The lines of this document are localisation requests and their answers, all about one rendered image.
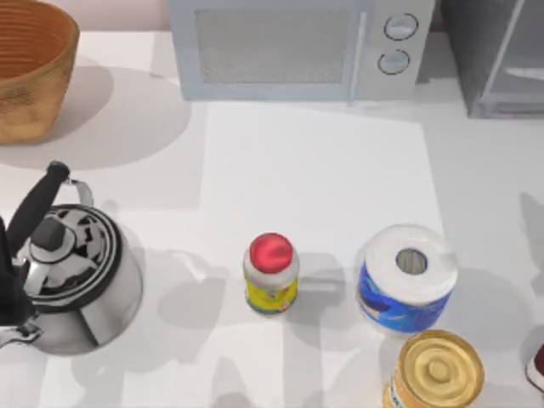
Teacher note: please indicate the dark red and white object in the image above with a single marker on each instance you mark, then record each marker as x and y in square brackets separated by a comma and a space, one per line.
[538, 365]

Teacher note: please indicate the white paper roll blue wrap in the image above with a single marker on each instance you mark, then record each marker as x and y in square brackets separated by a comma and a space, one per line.
[408, 289]

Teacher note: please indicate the brown woven basket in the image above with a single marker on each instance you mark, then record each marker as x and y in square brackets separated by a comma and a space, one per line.
[30, 64]

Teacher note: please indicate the pale microwave oven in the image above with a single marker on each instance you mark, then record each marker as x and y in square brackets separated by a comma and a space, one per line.
[421, 64]

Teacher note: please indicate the round microwave knob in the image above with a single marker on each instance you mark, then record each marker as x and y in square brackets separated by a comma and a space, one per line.
[401, 26]
[394, 62]

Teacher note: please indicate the yellow bottle with red cap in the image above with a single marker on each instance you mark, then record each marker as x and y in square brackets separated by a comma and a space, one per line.
[271, 276]

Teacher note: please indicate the gold can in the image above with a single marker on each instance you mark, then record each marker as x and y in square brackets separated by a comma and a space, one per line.
[438, 370]

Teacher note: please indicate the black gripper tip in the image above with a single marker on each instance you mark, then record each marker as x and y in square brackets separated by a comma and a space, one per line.
[10, 289]

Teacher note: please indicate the pale microwave door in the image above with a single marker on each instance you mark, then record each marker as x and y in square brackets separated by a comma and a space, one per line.
[272, 44]

